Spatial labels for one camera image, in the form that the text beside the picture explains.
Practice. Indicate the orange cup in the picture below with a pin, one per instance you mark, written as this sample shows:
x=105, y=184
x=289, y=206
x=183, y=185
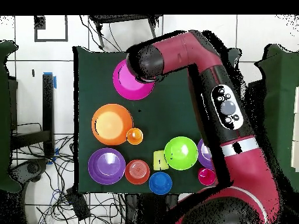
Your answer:
x=134, y=136

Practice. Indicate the large orange bowl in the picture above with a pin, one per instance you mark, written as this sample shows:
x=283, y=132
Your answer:
x=112, y=126

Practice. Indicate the pink bowl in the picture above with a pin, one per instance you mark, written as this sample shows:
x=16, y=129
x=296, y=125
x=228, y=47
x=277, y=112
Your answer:
x=128, y=88

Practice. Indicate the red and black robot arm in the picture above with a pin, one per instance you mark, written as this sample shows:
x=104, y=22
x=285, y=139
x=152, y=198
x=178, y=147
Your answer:
x=245, y=175

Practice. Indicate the dark green table cloth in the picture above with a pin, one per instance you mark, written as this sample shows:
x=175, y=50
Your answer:
x=163, y=116

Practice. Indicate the yellow cup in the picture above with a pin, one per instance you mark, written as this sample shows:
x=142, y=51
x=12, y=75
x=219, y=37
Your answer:
x=160, y=161

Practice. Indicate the green bowl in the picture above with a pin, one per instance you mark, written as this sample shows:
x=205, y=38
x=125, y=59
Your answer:
x=180, y=153

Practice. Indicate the red-orange bowl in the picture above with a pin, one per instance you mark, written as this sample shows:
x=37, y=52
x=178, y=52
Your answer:
x=137, y=172

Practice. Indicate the purple bowl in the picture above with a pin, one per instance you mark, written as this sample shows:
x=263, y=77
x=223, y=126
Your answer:
x=204, y=156
x=107, y=166

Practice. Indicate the blue bowl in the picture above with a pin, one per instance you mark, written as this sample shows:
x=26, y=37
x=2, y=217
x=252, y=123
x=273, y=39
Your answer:
x=160, y=183

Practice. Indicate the red cup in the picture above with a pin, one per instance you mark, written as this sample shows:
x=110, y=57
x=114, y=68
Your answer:
x=206, y=176

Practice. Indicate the black power strip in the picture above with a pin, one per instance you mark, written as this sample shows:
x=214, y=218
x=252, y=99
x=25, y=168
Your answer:
x=78, y=205

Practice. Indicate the black metal stand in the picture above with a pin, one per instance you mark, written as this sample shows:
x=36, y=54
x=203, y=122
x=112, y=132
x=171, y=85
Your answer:
x=121, y=18

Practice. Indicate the green cloth covered table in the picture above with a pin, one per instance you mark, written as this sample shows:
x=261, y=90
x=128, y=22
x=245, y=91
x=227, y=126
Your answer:
x=283, y=81
x=4, y=116

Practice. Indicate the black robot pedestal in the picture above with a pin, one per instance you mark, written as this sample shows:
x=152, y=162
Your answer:
x=149, y=207

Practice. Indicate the black metal table frame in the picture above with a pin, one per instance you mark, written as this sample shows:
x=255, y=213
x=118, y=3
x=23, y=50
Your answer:
x=48, y=105

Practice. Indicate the black square floor frame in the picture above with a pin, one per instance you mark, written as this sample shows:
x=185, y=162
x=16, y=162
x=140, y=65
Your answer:
x=39, y=23

